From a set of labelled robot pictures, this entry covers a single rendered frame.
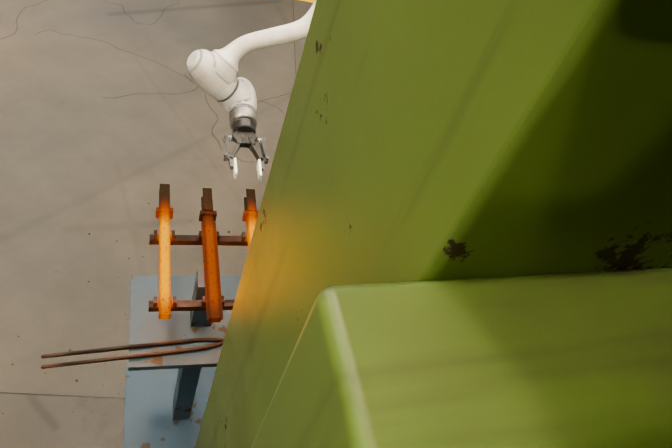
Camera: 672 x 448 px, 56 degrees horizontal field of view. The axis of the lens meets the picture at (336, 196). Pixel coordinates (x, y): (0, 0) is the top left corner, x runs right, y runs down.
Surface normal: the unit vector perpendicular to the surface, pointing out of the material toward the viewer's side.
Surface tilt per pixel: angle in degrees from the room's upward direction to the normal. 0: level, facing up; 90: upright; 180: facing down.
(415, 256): 90
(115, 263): 0
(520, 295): 0
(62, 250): 0
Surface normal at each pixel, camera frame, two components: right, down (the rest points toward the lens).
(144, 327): 0.26, -0.65
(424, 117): -0.94, 0.00
